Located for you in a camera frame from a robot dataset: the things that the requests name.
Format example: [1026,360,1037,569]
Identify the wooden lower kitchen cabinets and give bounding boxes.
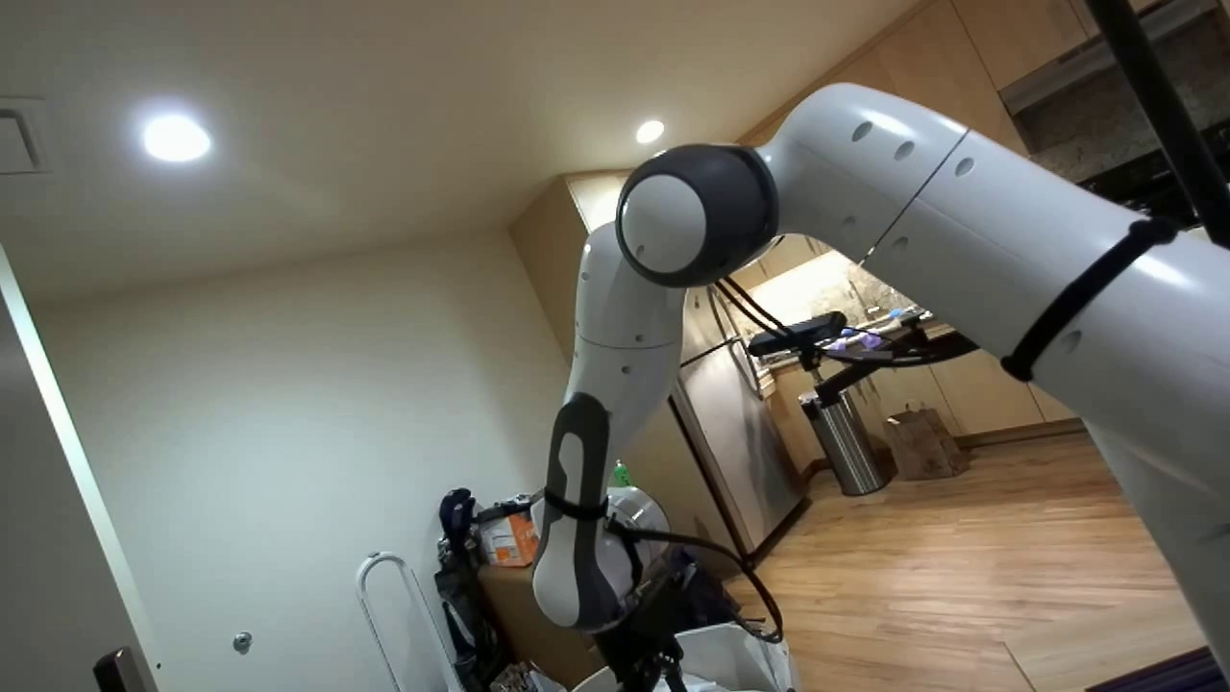
[881,341,1085,442]

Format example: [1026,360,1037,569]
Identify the navy blue bag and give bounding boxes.
[677,548,748,634]

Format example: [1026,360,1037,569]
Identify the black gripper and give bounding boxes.
[598,597,692,692]

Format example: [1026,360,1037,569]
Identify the steel trash can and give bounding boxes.
[801,388,897,498]

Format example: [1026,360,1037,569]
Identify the dark purple mat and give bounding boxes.
[1085,644,1230,692]

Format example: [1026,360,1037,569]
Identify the wooden upper kitchen cabinets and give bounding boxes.
[741,0,1092,150]

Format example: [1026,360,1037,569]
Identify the dark range hood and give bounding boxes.
[1004,0,1230,196]

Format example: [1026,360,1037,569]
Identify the grey door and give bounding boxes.
[0,243,165,692]

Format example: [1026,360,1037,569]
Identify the brown paper bag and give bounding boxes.
[881,403,974,484]

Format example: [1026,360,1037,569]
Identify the black backpack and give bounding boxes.
[430,484,518,692]

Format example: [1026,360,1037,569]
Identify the ceiling air vent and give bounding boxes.
[0,104,44,182]

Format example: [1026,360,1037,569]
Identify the stainless steel refrigerator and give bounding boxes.
[666,286,814,556]

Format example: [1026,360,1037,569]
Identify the orange printed box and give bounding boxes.
[478,507,549,574]

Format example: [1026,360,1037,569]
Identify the white bladeless loop fan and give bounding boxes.
[353,548,467,692]

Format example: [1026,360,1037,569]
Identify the brown cardboard box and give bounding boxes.
[478,555,609,687]

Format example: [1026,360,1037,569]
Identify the large round ceiling light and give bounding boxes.
[131,104,221,174]

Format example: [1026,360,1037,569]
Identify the wooden kitchen cabinets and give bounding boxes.
[881,341,1085,442]
[741,0,1092,150]

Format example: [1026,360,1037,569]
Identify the dark door handle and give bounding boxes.
[90,644,161,692]

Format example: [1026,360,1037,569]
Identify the black mounting pole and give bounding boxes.
[1088,0,1230,248]

